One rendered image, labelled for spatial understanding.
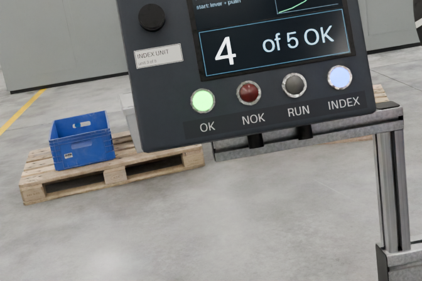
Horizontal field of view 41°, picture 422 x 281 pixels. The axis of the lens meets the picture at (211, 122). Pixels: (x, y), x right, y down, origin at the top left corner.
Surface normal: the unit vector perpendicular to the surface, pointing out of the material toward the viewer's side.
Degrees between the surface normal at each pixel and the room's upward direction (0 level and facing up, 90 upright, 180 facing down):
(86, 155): 90
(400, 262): 90
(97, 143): 90
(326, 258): 0
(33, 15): 90
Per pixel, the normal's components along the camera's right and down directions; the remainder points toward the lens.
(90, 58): 0.10, 0.25
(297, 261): -0.15, -0.95
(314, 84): 0.06, -0.01
